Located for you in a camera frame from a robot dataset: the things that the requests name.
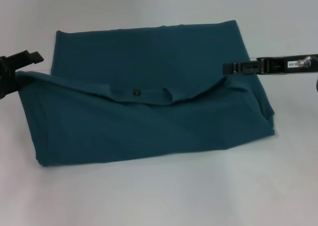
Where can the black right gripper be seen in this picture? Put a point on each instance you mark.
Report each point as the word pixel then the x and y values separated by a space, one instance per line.
pixel 285 65

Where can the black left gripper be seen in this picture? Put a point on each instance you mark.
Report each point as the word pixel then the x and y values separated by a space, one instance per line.
pixel 7 74

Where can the teal t-shirt with FREE print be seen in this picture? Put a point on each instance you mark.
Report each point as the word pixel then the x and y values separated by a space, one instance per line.
pixel 149 111

